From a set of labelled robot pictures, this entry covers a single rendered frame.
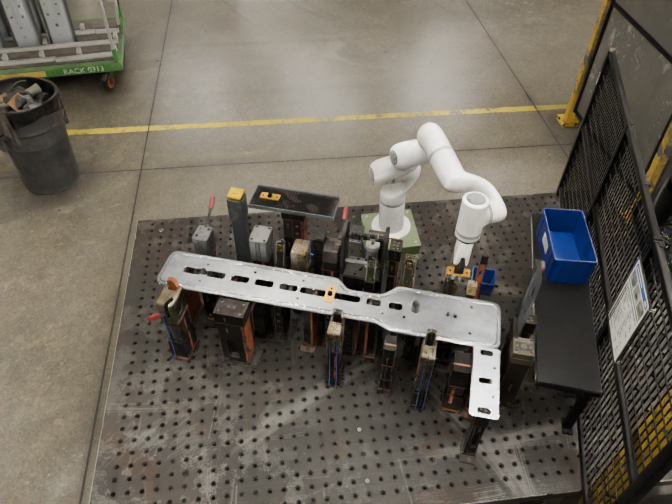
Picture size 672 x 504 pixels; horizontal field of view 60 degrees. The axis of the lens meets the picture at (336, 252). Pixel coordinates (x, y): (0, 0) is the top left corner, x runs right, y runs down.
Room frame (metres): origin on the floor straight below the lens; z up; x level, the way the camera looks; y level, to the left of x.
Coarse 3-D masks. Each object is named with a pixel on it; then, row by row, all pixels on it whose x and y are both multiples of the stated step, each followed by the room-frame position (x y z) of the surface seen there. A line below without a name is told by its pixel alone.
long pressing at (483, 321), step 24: (168, 264) 1.64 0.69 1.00; (192, 264) 1.65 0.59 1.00; (216, 264) 1.65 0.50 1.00; (240, 264) 1.65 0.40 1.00; (192, 288) 1.52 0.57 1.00; (216, 288) 1.52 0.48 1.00; (240, 288) 1.52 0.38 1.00; (264, 288) 1.52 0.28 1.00; (312, 288) 1.53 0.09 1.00; (408, 288) 1.54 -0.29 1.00; (360, 312) 1.41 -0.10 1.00; (384, 312) 1.41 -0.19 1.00; (408, 312) 1.42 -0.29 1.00; (432, 312) 1.42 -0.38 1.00; (456, 312) 1.42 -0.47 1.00; (480, 312) 1.42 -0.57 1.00; (456, 336) 1.31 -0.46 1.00; (480, 336) 1.31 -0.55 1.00
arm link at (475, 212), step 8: (472, 192) 1.44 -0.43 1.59; (464, 200) 1.40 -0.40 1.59; (472, 200) 1.40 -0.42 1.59; (480, 200) 1.40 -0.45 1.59; (488, 200) 1.40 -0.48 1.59; (464, 208) 1.39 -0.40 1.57; (472, 208) 1.37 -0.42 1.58; (480, 208) 1.37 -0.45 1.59; (488, 208) 1.40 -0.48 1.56; (464, 216) 1.38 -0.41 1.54; (472, 216) 1.37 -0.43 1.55; (480, 216) 1.37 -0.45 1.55; (488, 216) 1.39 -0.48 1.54; (464, 224) 1.38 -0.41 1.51; (472, 224) 1.37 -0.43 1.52; (480, 224) 1.37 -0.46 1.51; (464, 232) 1.37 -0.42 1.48; (472, 232) 1.37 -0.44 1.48; (480, 232) 1.38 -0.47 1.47
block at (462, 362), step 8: (456, 352) 1.25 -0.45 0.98; (456, 360) 1.21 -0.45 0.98; (464, 360) 1.21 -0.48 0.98; (456, 368) 1.18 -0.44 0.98; (464, 368) 1.18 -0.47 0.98; (456, 376) 1.17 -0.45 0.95; (464, 376) 1.16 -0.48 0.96; (448, 384) 1.18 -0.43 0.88; (456, 384) 1.17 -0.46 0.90; (464, 384) 1.16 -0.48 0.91; (448, 392) 1.18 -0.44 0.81; (456, 392) 1.17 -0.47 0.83; (448, 400) 1.17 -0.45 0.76; (456, 400) 1.17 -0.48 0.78; (448, 408) 1.17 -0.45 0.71; (456, 408) 1.17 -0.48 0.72
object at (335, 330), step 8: (328, 328) 1.30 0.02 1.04; (336, 328) 1.30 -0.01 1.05; (328, 336) 1.28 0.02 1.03; (336, 336) 1.27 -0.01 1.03; (344, 336) 1.35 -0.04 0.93; (328, 344) 1.28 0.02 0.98; (336, 344) 1.26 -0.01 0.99; (328, 352) 1.29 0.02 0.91; (336, 352) 1.27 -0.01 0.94; (328, 360) 1.29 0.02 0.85; (336, 360) 1.26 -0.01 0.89; (328, 368) 1.28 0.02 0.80; (336, 368) 1.26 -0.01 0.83; (344, 368) 1.35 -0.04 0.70; (328, 376) 1.28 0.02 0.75; (336, 376) 1.26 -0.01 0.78; (328, 384) 1.26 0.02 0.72; (336, 384) 1.27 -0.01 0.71
